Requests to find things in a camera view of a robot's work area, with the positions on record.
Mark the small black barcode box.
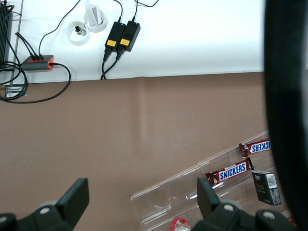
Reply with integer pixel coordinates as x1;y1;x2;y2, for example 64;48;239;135
251;170;282;206

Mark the small silver metal plate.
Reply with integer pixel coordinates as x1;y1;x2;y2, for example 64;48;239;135
5;85;28;97

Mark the small black silver clip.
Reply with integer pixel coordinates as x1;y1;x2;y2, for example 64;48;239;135
75;25;88;37

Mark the black power adapter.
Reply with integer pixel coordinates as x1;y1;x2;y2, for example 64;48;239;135
117;20;141;52
104;21;126;50

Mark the clear acrylic display rack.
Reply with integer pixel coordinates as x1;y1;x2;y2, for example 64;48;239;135
130;130;293;227

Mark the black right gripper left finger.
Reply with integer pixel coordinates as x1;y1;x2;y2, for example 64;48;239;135
0;178;90;231

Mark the long black hub cable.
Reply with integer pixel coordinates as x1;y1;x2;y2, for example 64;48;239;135
38;0;82;56

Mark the black hub output cable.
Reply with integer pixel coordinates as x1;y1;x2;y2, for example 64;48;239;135
0;62;72;104

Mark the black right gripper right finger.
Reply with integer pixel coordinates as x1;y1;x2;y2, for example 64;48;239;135
184;177;298;231

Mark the black finned device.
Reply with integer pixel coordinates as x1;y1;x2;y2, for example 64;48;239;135
0;4;14;64

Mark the grey orange USB hub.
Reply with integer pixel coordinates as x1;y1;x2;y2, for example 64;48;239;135
21;54;54;72

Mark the Snickers chocolate bar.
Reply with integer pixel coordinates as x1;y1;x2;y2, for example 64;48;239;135
238;139;272;158
205;157;255;189

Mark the white folded paper strip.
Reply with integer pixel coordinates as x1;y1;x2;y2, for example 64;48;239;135
84;0;103;27

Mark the thick black blurred cable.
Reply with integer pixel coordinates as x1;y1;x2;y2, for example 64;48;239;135
263;0;308;231

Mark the silver metal rail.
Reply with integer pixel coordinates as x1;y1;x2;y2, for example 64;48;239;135
10;0;25;85

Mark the black adapter output cable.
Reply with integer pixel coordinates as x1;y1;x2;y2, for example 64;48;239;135
114;0;124;23
131;0;160;22

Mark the black adapter mains cable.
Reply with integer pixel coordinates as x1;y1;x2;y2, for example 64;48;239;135
100;47;112;80
100;50;124;80

